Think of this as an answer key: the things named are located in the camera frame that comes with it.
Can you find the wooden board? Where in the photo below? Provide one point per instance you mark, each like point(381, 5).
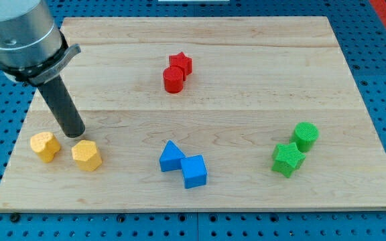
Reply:
point(253, 80)

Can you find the green cylinder block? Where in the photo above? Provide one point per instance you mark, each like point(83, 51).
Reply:
point(304, 135)

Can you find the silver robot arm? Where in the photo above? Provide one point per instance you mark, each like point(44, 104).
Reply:
point(26, 22)

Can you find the black clamp ring mount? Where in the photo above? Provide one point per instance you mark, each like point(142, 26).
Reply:
point(37, 64)

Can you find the blue cube block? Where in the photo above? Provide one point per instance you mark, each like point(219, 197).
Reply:
point(194, 171)

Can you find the red star block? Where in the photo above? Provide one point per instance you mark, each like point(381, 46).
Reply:
point(182, 61)

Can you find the red cylinder block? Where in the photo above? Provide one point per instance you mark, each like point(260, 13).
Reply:
point(173, 79)

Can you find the green star block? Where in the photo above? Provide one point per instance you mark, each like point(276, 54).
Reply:
point(287, 158)

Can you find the blue triangle block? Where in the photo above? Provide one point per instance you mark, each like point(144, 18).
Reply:
point(171, 157)

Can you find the yellow hexagon block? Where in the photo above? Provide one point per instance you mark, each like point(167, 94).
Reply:
point(87, 156)

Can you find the yellow heart block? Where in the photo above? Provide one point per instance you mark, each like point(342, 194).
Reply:
point(45, 145)

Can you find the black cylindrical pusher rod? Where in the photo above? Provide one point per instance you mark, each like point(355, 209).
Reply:
point(60, 103)

